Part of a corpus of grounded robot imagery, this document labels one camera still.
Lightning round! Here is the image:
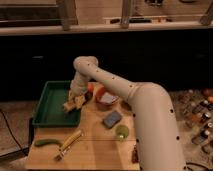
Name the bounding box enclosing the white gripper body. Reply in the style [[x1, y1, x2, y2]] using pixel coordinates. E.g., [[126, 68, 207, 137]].
[[69, 73, 89, 100]]

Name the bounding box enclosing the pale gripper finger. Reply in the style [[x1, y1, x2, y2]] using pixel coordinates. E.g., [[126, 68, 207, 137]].
[[71, 95, 86, 109]]

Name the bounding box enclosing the brown block eraser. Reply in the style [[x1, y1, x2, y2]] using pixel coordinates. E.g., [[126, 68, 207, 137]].
[[63, 102, 76, 113]]

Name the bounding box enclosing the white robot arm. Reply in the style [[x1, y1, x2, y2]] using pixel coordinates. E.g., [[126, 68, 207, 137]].
[[70, 56, 187, 171]]

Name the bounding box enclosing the green plastic tray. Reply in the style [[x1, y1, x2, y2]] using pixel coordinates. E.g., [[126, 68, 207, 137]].
[[33, 81, 81, 128]]

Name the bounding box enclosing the orange topped small jar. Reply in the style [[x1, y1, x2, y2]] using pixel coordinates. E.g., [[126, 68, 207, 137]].
[[85, 83, 94, 100]]

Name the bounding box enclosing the orange bowl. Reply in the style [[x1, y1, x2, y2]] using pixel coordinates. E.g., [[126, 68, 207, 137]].
[[95, 87, 119, 106]]

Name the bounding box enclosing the blue sponge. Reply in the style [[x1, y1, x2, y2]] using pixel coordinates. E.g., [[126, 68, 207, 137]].
[[102, 111, 122, 129]]

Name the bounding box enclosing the small green cup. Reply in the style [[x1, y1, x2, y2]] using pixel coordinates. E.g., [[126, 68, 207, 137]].
[[115, 125, 129, 141]]

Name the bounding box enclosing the green chili pepper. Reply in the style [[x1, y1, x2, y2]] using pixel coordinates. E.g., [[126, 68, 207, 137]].
[[34, 139, 62, 147]]

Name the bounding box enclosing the dark raisin cluster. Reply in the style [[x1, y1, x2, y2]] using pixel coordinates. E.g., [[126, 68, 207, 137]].
[[131, 145, 139, 163]]

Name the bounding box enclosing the wooden railing frame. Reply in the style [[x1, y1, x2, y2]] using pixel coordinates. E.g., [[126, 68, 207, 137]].
[[0, 0, 213, 36]]

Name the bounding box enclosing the black cable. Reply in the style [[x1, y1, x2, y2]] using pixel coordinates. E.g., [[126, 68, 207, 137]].
[[0, 109, 29, 157]]

